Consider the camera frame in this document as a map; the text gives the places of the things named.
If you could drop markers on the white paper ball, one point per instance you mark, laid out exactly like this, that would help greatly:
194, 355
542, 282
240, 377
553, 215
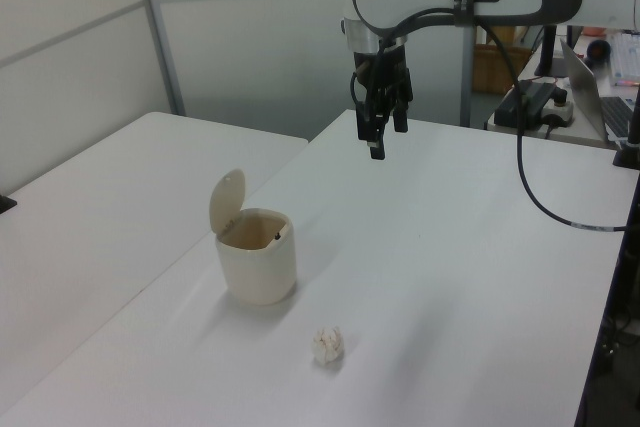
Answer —
328, 346

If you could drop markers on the black monitor stand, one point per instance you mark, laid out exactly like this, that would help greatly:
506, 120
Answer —
547, 54

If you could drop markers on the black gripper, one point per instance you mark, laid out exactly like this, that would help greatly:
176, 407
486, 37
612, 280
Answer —
395, 64

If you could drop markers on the small white lidded bin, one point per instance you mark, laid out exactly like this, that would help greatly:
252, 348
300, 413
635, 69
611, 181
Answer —
260, 272

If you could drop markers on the black control box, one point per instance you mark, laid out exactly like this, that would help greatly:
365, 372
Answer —
525, 102

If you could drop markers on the emergency stop button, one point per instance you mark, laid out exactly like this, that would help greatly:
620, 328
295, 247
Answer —
561, 109

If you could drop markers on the silver open laptop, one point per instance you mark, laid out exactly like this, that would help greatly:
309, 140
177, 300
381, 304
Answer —
582, 82

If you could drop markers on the grey partition post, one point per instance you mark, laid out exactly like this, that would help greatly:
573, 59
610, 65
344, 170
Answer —
162, 37
467, 77

